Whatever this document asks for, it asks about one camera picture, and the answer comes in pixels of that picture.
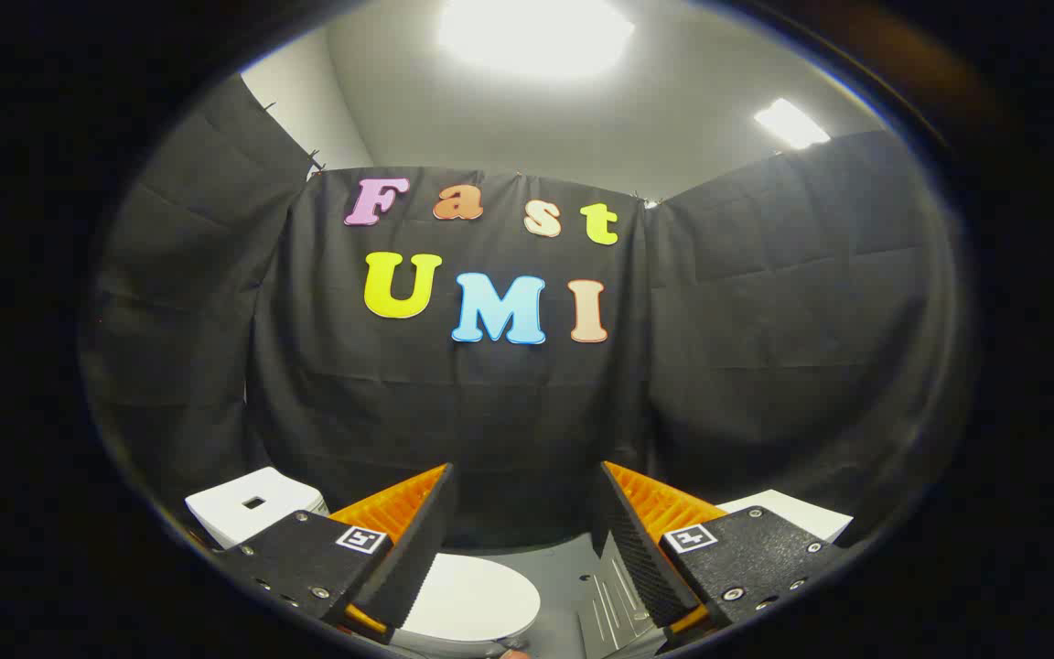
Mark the grey cabinet with white top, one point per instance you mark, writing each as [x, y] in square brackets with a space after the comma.
[792, 514]

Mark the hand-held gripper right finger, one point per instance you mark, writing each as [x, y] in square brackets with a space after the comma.
[639, 558]

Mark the small ceiling light panel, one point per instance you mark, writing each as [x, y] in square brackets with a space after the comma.
[790, 124]

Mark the black backdrop cloth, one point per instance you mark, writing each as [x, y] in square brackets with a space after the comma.
[509, 412]

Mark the white toilet lid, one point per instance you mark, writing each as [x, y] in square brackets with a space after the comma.
[472, 599]

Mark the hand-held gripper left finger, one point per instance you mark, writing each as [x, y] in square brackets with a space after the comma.
[403, 549]

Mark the white toilet tank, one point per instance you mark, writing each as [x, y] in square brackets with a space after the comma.
[234, 517]

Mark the large ceiling light panel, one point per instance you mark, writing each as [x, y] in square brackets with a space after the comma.
[536, 37]

